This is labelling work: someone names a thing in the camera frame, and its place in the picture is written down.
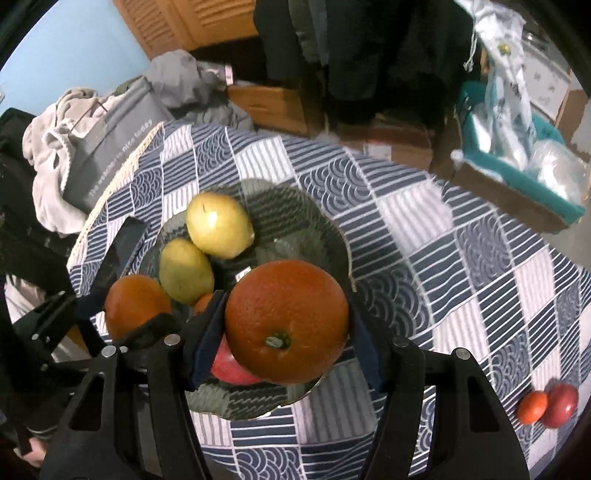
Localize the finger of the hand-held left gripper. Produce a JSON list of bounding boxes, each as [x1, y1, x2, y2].
[[11, 293, 105, 356], [112, 313, 176, 352]]

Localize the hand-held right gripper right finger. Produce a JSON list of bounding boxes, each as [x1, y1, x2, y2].
[[347, 294, 532, 480]]

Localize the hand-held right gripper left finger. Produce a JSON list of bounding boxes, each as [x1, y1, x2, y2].
[[39, 291, 228, 480]]

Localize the red apple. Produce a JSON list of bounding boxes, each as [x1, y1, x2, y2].
[[541, 382, 579, 429], [210, 335, 264, 386]]

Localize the yellow-green mango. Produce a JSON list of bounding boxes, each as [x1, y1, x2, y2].
[[158, 237, 215, 305]]

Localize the large orange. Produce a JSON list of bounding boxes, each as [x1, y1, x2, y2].
[[225, 260, 350, 385]]

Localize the green pear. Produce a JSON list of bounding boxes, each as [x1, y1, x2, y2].
[[185, 192, 256, 260]]

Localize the scalloped glass bowl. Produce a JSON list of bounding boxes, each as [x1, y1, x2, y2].
[[139, 178, 356, 421]]

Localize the person's left hand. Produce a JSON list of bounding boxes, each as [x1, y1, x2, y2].
[[19, 436, 49, 468]]

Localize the black smartphone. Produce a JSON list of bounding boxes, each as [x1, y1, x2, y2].
[[90, 217, 147, 296]]

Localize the black bag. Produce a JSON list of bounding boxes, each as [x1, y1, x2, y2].
[[0, 107, 77, 278]]

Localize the beige cloth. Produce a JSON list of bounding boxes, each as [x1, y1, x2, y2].
[[22, 88, 109, 236]]

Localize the blue white patterned tablecloth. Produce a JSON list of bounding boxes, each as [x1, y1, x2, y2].
[[67, 121, 591, 480]]

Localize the small orange fruit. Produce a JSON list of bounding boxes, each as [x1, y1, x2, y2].
[[516, 391, 549, 425]]

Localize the grey printed tote bag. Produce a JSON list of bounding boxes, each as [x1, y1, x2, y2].
[[62, 76, 174, 213]]

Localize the flat brown cardboard box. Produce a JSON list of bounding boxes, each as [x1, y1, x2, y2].
[[450, 159, 571, 235]]

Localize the teal plastic basket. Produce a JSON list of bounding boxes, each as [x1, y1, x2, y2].
[[455, 80, 585, 227]]

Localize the grey garment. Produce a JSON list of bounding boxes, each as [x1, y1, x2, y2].
[[145, 50, 254, 132]]

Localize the clear plastic bag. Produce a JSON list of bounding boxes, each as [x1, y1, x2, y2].
[[526, 138, 591, 206]]

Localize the printed white plastic bag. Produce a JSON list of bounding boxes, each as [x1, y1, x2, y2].
[[462, 0, 539, 169]]

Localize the wooden louvered cabinet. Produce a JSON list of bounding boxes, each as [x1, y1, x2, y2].
[[113, 0, 259, 61]]

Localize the dark hanging clothes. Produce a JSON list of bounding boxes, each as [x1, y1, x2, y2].
[[253, 0, 481, 125]]

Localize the white printed box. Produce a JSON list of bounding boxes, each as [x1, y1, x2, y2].
[[524, 44, 573, 121]]

